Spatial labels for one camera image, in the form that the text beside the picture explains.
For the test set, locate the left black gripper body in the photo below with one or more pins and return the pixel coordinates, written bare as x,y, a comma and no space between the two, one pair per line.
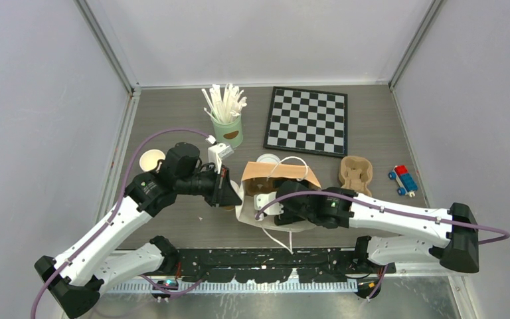
210,185

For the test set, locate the brown paper bag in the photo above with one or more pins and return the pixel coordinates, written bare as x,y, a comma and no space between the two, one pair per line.
290,175

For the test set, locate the stack of white lids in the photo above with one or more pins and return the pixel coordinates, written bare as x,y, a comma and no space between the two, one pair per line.
268,158

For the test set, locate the stack of paper cups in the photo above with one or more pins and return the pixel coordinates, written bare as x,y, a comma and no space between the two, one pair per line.
149,159

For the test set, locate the stack of pulp cup carriers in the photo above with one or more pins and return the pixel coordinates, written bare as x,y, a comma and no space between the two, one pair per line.
356,173

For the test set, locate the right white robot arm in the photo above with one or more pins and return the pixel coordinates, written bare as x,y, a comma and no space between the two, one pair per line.
447,235

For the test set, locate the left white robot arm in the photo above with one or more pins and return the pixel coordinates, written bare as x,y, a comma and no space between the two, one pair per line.
81,274

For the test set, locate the black white chessboard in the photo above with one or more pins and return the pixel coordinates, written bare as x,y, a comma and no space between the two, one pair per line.
307,121

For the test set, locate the red blue toy car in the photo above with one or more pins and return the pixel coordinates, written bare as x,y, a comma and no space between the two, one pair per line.
406,184

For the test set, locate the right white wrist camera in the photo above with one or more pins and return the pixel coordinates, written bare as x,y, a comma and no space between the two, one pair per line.
264,205

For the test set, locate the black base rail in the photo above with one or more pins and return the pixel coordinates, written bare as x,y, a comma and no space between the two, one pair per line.
312,265

